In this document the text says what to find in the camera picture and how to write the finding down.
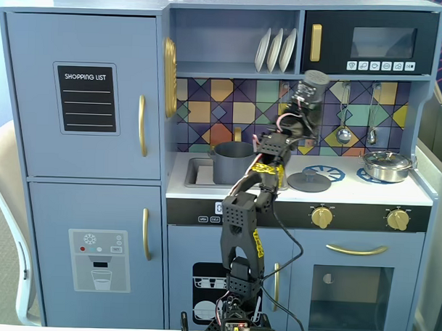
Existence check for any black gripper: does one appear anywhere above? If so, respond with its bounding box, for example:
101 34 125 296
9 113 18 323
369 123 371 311
276 98 324 142

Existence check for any gray salt shaker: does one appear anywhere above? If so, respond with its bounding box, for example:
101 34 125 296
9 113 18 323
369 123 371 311
299 69 331 118

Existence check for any metal ladle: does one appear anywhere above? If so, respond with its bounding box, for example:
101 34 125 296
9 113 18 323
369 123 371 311
335 82 355 144

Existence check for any white toy plate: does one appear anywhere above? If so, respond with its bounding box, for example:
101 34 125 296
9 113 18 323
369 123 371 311
278 27 298 74
266 27 285 74
254 27 272 73

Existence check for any metal serving spoon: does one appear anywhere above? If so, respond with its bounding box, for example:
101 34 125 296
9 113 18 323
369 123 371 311
366 82 382 145

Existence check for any gray pot lid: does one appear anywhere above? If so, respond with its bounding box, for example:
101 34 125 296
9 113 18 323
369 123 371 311
286 168 333 194

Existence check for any steel pot with lid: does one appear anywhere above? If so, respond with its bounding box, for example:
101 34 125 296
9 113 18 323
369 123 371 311
358 150 418 184

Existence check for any gray cooking pot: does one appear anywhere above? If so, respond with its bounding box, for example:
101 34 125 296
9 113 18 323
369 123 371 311
207 139 261 186

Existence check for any gold stove knob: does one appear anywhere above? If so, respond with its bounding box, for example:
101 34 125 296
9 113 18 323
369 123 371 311
386 209 411 231
311 205 335 229

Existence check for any blue toy kitchen unit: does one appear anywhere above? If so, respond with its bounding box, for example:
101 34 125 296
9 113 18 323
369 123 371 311
0 0 442 331

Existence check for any black toy microwave door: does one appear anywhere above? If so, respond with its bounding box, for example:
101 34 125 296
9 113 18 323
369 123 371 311
300 8 441 78

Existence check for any gray sink basin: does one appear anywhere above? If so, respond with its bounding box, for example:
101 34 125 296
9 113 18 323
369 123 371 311
184 155 290 192

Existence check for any blue oven door with window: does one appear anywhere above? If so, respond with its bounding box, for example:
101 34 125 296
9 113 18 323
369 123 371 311
290 229 425 331

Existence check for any blue freezer door ice dispenser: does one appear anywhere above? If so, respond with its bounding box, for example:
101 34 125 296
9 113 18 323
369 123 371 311
23 181 169 330

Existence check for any blue fridge door shopping list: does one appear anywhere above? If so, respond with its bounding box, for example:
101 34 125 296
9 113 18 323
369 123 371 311
1 12 168 181

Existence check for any beige chair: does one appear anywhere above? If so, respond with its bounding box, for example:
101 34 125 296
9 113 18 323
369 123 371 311
0 119 49 327

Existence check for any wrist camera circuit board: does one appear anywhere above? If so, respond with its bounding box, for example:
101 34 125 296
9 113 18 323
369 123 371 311
295 80 319 105

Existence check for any black camera cable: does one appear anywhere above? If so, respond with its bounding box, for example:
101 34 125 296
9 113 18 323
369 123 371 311
261 190 314 331

